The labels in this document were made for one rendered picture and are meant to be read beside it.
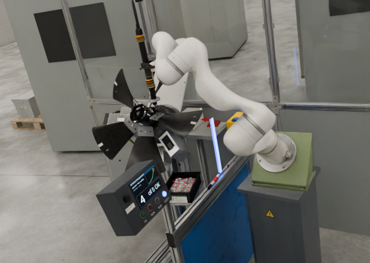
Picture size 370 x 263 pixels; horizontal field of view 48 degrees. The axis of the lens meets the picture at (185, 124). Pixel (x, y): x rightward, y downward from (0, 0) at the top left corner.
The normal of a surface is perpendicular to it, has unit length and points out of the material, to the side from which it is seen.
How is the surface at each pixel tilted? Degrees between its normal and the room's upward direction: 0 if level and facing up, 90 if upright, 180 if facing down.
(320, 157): 90
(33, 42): 90
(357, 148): 90
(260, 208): 90
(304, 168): 47
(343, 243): 0
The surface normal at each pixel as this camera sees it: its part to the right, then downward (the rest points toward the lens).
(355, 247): -0.18, -0.91
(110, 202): -0.50, 0.40
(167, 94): -0.50, -0.28
